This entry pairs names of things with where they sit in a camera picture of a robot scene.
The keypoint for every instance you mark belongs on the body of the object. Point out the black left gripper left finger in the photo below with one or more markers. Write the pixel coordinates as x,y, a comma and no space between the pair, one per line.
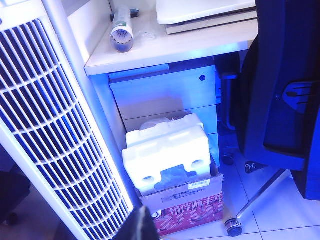
135,227

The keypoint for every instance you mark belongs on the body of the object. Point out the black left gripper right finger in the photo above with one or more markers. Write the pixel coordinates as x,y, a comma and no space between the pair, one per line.
149,227

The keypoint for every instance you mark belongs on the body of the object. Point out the black chair base with caster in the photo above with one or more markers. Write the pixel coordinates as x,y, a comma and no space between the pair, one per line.
13,190

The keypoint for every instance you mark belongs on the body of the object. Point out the cardboard box with red print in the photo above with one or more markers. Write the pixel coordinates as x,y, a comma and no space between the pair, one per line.
190,210

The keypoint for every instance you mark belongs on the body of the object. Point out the large white styrofoam block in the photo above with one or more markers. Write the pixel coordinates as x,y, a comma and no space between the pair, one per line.
170,155

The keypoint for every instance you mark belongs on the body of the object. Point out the small white styrofoam block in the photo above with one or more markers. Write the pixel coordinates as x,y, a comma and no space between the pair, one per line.
160,128

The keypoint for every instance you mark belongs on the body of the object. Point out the white drawer cabinet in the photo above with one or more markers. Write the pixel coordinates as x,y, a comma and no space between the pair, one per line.
162,92

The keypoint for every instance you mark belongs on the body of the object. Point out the white tower fan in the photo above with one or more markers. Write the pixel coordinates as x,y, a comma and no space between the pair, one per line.
50,112

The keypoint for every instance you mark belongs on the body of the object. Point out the rolled white paper tube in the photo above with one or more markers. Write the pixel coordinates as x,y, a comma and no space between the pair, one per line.
122,37

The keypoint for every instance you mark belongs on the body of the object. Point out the clear plastic wrapper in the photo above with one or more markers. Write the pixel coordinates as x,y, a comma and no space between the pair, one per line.
149,35

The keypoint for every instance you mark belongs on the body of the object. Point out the white desk side partition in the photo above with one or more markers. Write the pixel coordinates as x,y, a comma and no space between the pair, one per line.
85,27

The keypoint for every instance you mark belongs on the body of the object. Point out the beige flat box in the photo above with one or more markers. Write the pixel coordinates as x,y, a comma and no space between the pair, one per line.
212,26

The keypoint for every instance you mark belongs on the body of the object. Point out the small black desk item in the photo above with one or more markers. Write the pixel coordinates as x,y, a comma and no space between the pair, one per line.
134,13

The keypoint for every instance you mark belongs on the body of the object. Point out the stacked flat white items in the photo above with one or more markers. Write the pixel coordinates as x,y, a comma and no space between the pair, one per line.
200,11

